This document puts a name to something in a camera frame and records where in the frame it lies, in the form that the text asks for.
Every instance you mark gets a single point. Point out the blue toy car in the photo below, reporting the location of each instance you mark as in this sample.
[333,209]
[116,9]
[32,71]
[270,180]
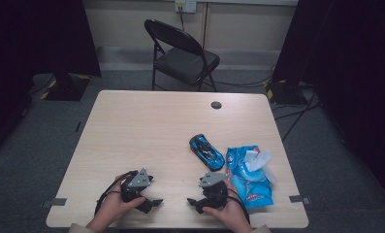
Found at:
[208,152]

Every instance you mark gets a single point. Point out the person's right hand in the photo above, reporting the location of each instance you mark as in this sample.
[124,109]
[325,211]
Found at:
[232,213]

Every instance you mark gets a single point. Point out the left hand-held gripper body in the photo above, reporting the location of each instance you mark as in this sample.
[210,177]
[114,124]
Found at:
[138,183]

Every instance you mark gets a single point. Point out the grey tape strip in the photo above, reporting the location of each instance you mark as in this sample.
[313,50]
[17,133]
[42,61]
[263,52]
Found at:
[56,202]
[298,199]

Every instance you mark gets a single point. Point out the black stand base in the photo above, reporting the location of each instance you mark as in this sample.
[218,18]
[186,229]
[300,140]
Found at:
[67,89]
[285,93]

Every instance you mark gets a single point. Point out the black curtain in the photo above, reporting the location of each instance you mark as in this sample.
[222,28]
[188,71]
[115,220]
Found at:
[35,48]
[351,64]

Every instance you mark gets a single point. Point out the blue wet wipe packet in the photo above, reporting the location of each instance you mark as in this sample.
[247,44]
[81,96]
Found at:
[253,189]

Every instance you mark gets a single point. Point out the dark round table grommet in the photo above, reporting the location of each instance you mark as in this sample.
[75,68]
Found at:
[216,105]

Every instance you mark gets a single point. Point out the white wall socket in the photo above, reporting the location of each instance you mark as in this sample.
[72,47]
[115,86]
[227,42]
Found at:
[186,6]

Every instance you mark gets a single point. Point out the thin wall conduit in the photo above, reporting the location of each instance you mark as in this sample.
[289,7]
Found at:
[205,26]

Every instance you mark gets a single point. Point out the black folding chair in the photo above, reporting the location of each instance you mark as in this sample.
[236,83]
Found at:
[185,63]

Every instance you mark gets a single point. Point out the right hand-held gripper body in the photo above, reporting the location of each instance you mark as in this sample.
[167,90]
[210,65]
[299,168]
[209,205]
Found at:
[214,194]

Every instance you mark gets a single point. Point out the white wet wipe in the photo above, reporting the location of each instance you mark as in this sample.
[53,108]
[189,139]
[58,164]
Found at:
[256,159]

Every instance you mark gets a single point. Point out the person's left hand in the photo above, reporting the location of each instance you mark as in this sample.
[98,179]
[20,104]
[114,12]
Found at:
[112,207]

